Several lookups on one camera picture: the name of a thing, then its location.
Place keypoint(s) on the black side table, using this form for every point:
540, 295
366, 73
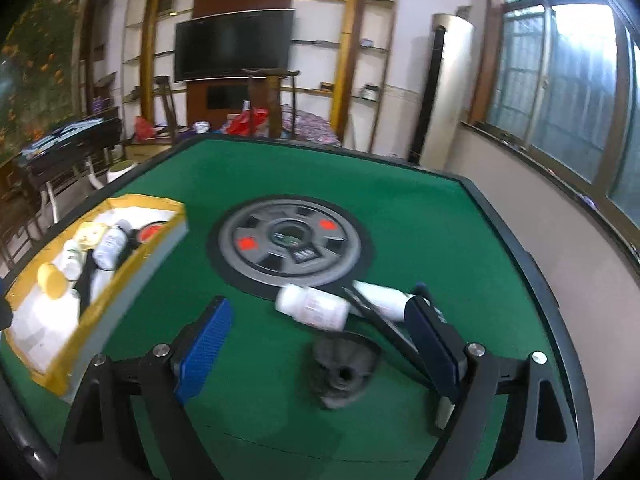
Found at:
63, 150

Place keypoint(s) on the window with metal grille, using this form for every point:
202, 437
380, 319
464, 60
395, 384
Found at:
555, 88

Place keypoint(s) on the yellow cylinder cap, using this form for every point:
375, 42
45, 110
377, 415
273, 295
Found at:
52, 281

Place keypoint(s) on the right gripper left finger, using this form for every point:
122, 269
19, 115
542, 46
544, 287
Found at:
101, 439

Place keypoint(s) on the red plastic bag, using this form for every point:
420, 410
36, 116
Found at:
251, 122

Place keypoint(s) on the flower wall mural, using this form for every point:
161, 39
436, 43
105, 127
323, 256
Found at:
39, 72

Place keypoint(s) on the white standing air conditioner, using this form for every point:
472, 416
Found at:
443, 93

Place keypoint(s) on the black plastic fan part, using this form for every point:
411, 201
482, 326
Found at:
340, 367

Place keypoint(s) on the black marker pen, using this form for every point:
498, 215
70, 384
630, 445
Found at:
83, 285

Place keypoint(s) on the white bottle with label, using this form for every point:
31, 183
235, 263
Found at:
312, 307

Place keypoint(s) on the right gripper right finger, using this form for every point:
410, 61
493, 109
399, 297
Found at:
537, 437

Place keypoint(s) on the black television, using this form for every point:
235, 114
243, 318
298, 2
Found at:
228, 44

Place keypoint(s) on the small white bottle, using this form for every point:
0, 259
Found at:
115, 240

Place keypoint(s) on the yellow rimmed white tray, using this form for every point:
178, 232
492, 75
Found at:
69, 299

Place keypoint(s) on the wooden chair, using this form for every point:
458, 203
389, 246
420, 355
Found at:
273, 77

